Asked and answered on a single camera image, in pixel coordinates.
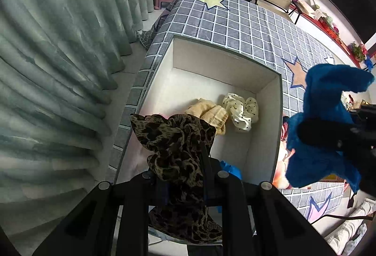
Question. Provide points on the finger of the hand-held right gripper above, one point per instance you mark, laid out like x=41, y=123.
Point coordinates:
x=317, y=132

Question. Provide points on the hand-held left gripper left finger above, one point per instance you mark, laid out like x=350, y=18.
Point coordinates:
x=160, y=191

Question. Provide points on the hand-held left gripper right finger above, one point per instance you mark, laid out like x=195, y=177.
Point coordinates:
x=214, y=167

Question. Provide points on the blue fuzzy cloth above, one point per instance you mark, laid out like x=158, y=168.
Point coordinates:
x=320, y=91

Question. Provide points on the leopard print cloth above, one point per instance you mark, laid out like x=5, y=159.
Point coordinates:
x=176, y=150

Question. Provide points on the tan knitted sock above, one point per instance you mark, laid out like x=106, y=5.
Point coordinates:
x=205, y=110

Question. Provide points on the cream polka dot socks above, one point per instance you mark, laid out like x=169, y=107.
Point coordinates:
x=238, y=112

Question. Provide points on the white storage box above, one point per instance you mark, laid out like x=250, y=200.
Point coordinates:
x=211, y=82

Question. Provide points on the small blue cloth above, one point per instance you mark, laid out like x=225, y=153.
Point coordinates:
x=233, y=170

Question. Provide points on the fruit printed tissue box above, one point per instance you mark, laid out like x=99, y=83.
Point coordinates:
x=280, y=162

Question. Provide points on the person's leg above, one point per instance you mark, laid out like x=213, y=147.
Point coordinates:
x=346, y=232

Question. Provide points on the red cloth with decorations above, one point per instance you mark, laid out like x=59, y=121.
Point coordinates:
x=329, y=25

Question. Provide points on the grey checked star blanket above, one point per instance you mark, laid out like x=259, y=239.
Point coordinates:
x=249, y=24

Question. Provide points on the green curtain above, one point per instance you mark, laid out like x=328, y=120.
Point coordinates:
x=58, y=53

